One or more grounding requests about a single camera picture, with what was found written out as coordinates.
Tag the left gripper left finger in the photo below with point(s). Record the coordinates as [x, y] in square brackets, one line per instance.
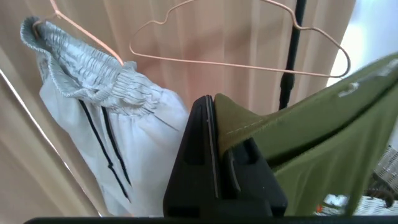
[192, 168]

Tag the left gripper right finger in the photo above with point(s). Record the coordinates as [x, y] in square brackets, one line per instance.
[258, 186]

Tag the pale grey shorts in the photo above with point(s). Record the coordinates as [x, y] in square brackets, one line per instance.
[140, 140]

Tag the green garment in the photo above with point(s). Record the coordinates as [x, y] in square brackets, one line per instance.
[326, 124]

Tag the pink clothes hanger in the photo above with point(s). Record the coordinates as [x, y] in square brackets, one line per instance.
[217, 63]
[87, 32]

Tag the black clothes rack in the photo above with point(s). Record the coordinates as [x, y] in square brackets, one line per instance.
[292, 46]

